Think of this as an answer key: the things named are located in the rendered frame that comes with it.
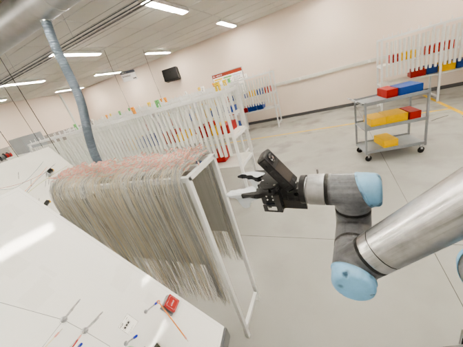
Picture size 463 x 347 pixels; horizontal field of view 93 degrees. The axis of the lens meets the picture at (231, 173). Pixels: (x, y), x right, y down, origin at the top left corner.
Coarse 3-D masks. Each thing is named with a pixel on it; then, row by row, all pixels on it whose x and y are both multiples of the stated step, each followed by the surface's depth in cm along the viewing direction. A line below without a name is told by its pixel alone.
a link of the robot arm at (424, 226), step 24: (432, 192) 32; (456, 192) 29; (408, 216) 33; (432, 216) 31; (456, 216) 29; (336, 240) 48; (360, 240) 40; (384, 240) 36; (408, 240) 33; (432, 240) 31; (456, 240) 30; (336, 264) 42; (360, 264) 39; (384, 264) 36; (408, 264) 36; (336, 288) 41; (360, 288) 39
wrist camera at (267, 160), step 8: (264, 152) 54; (264, 160) 52; (272, 160) 53; (264, 168) 53; (272, 168) 52; (280, 168) 54; (272, 176) 54; (280, 176) 53; (288, 176) 54; (280, 184) 55; (288, 184) 54
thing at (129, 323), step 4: (128, 316) 79; (124, 320) 77; (128, 320) 78; (132, 320) 79; (136, 320) 80; (120, 324) 76; (124, 324) 76; (128, 324) 77; (132, 324) 78; (120, 328) 75; (124, 328) 76; (128, 328) 76; (132, 328) 77; (128, 332) 76
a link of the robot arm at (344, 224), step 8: (336, 216) 53; (344, 216) 50; (352, 216) 49; (360, 216) 48; (368, 216) 49; (336, 224) 53; (344, 224) 50; (352, 224) 49; (360, 224) 48; (368, 224) 49; (336, 232) 50; (344, 232) 48; (352, 232) 47; (360, 232) 46
